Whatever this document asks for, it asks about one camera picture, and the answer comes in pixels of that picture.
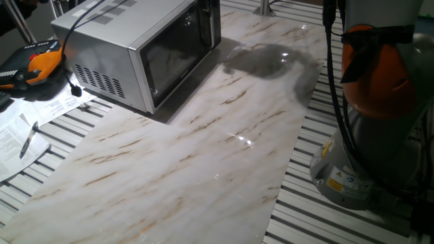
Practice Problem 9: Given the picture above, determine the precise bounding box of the silver microwave oven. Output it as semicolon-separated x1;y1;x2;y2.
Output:
50;0;222;115

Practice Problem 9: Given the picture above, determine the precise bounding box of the marble pattern table mat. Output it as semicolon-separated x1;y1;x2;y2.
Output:
0;1;328;244

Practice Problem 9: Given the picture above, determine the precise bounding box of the printed white paper sheet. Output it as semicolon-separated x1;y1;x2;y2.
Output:
32;74;98;127
0;113;52;183

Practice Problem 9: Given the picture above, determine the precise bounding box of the black and orange teach pendant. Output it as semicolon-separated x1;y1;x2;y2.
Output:
0;39;65;91

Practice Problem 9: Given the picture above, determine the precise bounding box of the black pen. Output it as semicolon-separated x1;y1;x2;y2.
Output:
19;121;39;160

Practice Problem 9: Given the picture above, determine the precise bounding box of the thin silver metal leg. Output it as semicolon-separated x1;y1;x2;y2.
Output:
47;0;64;20

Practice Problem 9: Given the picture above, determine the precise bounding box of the aluminium frame strut with foot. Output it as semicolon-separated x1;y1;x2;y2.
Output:
252;0;277;18

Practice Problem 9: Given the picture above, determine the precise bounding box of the black microwave power cable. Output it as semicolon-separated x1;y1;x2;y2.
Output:
60;0;106;98

